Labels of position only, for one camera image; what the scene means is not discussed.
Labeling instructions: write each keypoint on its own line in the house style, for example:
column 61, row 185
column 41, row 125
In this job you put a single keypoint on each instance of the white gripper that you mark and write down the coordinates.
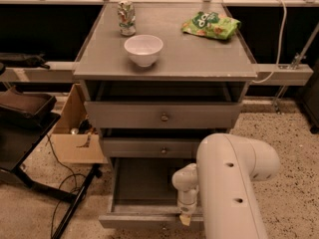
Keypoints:
column 186, row 205

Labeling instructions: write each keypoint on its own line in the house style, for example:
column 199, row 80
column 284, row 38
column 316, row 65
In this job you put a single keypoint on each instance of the grey bottom drawer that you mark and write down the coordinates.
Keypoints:
column 143, row 196

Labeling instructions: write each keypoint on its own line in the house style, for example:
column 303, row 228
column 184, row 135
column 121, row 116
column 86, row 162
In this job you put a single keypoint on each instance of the grey drawer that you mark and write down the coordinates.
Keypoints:
column 143, row 196
column 161, row 115
column 149, row 147

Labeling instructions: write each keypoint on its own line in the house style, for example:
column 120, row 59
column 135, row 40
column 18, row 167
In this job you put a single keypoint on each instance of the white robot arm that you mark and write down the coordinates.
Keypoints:
column 220, row 183

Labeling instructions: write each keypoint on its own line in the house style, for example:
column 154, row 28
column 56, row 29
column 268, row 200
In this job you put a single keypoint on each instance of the grey middle drawer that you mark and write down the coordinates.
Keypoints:
column 149, row 147

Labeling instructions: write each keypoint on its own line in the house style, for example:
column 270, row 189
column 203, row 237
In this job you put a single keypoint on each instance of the grey top drawer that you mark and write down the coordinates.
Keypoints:
column 161, row 115

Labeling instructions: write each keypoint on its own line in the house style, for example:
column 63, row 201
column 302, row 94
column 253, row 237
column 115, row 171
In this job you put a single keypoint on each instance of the grey drawer cabinet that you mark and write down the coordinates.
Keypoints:
column 189, row 70

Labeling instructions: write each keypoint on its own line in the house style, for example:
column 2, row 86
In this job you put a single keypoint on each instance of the cardboard box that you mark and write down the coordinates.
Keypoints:
column 71, row 145

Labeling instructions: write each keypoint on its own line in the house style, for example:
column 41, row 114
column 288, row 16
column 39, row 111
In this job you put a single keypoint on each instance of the white bowl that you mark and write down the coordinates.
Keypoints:
column 143, row 50

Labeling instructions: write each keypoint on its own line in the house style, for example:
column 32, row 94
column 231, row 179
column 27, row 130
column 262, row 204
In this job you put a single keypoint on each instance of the green chip bag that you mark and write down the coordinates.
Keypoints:
column 211, row 25

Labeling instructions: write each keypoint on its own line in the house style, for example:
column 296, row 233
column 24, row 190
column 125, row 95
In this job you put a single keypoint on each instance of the black tray on stand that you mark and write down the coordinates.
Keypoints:
column 16, row 105

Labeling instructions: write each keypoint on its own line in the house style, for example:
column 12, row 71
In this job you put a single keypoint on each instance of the green white soda can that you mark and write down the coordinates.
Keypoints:
column 127, row 18

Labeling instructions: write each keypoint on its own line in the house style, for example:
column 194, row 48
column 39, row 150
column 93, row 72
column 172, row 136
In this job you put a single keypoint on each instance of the black stand frame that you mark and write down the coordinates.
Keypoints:
column 16, row 144

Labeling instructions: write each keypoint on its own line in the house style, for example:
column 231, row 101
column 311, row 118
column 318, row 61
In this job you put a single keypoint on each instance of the black object on rail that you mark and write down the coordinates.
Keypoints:
column 20, row 60

